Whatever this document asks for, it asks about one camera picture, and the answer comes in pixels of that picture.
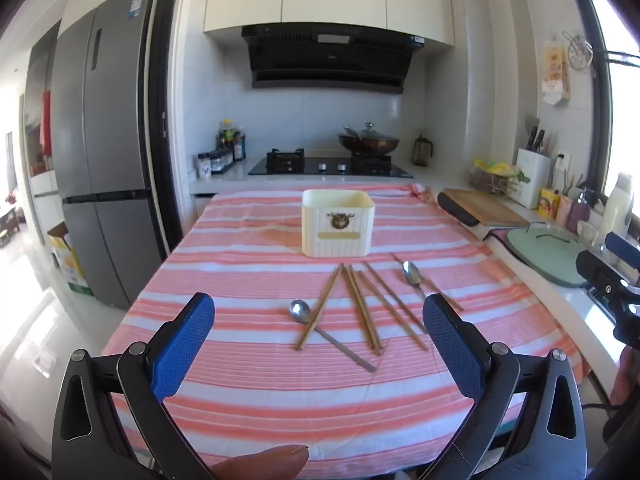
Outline black oblong pad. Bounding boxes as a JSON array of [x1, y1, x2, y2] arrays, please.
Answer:
[[437, 191, 482, 227]]

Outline person's left hand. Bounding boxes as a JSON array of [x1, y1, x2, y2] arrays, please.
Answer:
[[210, 444, 311, 480]]

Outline mauve soap dispenser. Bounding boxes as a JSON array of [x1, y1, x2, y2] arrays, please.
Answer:
[[570, 187, 596, 233]]

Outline hanging printed paper bag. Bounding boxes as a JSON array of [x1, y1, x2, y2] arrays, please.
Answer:
[[542, 35, 572, 107]]

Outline yellow printed box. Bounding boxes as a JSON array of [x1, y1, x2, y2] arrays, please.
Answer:
[[539, 187, 562, 220]]

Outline dark glass pitcher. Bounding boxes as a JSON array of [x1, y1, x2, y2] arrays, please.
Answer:
[[412, 134, 435, 167]]

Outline green cutting board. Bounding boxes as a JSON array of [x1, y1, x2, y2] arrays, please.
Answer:
[[507, 222, 588, 288]]

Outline metal spoon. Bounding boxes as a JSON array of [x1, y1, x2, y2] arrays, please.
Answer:
[[288, 299, 377, 374], [401, 260, 441, 306]]

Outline grey refrigerator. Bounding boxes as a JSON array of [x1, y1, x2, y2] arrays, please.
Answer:
[[50, 0, 168, 311]]

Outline white ribbed utensil box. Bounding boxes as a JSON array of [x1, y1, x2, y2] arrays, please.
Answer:
[[301, 189, 377, 258]]

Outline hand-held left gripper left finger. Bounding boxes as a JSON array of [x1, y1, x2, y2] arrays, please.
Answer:
[[51, 292, 217, 480]]

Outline yellow cardboard box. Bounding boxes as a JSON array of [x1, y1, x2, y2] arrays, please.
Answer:
[[47, 222, 95, 297]]

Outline wok with glass lid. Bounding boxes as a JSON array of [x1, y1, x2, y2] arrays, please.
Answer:
[[337, 122, 401, 157]]

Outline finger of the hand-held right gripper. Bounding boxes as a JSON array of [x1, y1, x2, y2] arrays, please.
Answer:
[[604, 231, 640, 263]]

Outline red wall hanging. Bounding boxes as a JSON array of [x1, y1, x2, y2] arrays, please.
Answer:
[[40, 90, 53, 157]]

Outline white knife block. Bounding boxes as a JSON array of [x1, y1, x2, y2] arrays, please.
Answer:
[[515, 147, 552, 210]]

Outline hanging wire trivet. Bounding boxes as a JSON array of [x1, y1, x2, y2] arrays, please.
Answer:
[[562, 31, 593, 70]]

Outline wooden cutting board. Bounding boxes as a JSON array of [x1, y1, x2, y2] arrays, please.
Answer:
[[442, 187, 530, 227]]

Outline spice jar set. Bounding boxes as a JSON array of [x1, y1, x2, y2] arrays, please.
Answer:
[[196, 150, 235, 178]]

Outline black gas cooktop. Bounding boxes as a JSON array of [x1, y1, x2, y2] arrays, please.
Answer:
[[247, 148, 415, 179]]

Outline yellow plastic bag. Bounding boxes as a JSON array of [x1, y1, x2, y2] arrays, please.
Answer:
[[474, 159, 521, 176]]

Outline pink mat with black trim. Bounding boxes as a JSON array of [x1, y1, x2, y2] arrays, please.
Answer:
[[482, 227, 526, 261]]

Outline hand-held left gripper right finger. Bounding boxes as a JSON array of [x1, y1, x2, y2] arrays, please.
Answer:
[[422, 293, 588, 480]]

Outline wire basket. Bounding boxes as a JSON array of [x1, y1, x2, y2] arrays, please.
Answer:
[[469, 160, 531, 196]]

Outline pink striped tablecloth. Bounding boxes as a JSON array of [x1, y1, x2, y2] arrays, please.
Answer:
[[100, 182, 591, 468]]

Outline white plastic bottle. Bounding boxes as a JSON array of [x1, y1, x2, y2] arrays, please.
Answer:
[[602, 172, 635, 236]]

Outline black range hood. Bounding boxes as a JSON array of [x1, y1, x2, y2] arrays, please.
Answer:
[[241, 24, 426, 95]]

